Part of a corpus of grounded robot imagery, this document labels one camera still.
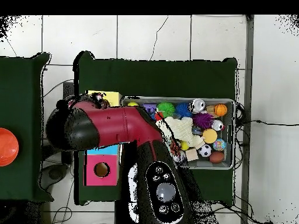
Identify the small soccer ball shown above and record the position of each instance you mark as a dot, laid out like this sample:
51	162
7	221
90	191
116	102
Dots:
204	150

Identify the cream knitted cloth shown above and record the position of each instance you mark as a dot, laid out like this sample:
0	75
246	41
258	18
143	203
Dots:
182	128

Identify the peach foam ball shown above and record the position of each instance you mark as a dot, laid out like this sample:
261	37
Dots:
209	135

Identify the purple spiky toy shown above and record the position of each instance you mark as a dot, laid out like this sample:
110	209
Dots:
202	120

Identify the orange basketball toy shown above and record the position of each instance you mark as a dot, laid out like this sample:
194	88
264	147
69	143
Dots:
220	109

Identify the white colourful patterned cloth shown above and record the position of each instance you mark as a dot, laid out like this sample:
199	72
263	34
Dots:
97	97

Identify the blue spiky ball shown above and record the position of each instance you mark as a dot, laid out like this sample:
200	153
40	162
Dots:
183	109

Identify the green spiky ball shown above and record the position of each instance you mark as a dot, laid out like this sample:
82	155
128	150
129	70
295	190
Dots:
165	108

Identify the dark green table cloth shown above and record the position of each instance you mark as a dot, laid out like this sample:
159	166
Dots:
151	77
21	93

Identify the brown toy football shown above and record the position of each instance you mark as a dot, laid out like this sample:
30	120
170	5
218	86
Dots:
216	157

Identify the wooden box with three holes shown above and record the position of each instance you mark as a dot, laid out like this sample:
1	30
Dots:
109	170

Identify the orange bowl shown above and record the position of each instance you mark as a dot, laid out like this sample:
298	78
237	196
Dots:
7	147

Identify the silver mesh bin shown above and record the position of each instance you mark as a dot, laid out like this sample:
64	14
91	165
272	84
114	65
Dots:
210	164

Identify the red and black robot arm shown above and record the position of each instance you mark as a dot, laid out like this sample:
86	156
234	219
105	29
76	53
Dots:
116	123

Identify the globe print ball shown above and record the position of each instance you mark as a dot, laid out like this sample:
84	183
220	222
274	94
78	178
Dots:
219	144

